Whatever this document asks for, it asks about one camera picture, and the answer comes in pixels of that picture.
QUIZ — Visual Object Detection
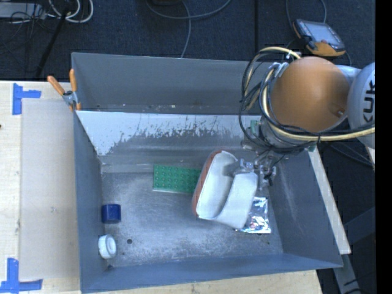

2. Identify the pale flat board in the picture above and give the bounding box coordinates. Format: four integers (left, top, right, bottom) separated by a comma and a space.
18, 98, 81, 283

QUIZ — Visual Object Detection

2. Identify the blue cylinder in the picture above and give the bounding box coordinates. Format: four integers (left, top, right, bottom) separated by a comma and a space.
101, 203, 122, 225

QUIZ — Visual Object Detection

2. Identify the silver foil packet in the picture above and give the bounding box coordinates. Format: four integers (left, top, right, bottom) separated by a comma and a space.
235, 195, 273, 235

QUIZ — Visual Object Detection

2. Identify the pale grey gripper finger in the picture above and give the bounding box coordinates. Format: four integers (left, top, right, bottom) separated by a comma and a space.
258, 163, 267, 192
227, 160, 257, 178

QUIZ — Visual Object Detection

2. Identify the grey metal bin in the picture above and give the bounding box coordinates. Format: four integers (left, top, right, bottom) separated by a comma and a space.
70, 52, 352, 294

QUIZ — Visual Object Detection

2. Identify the dark green flat block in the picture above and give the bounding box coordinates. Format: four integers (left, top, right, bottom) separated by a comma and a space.
152, 164, 203, 195

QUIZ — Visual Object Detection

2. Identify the white ring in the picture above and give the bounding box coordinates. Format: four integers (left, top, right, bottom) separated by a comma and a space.
97, 234, 118, 260

